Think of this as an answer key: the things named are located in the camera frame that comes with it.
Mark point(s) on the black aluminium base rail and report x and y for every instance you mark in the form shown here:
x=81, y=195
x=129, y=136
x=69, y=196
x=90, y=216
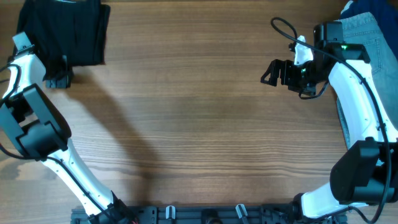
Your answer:
x=265, y=214

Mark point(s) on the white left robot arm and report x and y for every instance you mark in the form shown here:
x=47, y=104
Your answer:
x=40, y=133

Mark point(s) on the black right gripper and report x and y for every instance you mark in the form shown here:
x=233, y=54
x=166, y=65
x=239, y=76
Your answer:
x=286, y=66

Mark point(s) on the navy blue garment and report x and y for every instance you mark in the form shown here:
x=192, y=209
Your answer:
x=384, y=13

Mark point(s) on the light blue denim shorts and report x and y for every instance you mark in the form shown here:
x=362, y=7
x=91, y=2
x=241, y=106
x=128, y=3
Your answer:
x=363, y=29

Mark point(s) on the black shorts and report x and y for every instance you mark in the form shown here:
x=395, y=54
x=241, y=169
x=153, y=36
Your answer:
x=66, y=33

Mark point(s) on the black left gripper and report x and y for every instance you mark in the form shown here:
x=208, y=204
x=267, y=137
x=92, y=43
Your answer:
x=63, y=82

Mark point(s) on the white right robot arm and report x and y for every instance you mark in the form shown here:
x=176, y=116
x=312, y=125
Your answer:
x=366, y=175

